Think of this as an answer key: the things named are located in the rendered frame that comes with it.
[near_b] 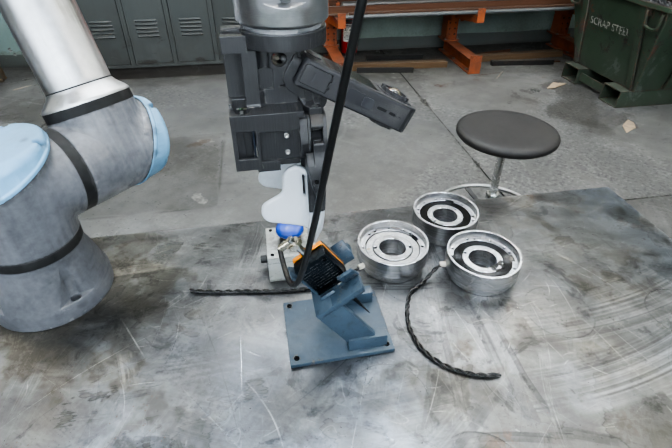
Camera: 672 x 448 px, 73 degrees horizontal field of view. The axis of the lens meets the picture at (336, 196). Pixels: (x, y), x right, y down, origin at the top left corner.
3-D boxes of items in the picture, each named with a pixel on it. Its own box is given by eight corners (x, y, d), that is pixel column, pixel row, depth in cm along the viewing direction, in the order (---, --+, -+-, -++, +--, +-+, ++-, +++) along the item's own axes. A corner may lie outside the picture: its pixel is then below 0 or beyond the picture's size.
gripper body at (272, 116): (237, 141, 46) (220, 16, 39) (320, 134, 48) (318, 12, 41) (237, 180, 40) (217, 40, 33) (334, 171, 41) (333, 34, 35)
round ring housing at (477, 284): (503, 249, 72) (508, 229, 70) (527, 299, 63) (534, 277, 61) (436, 250, 72) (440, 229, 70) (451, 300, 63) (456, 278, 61)
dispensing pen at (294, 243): (385, 312, 57) (305, 236, 48) (358, 329, 58) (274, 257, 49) (381, 299, 59) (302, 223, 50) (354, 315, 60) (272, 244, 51)
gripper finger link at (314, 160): (302, 199, 46) (296, 113, 42) (320, 197, 46) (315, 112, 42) (308, 219, 41) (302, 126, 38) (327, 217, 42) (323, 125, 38)
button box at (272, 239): (312, 245, 73) (311, 221, 70) (318, 276, 67) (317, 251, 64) (260, 251, 72) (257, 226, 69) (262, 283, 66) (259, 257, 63)
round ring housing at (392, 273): (396, 232, 76) (398, 212, 73) (440, 269, 68) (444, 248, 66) (343, 254, 71) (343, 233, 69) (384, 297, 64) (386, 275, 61)
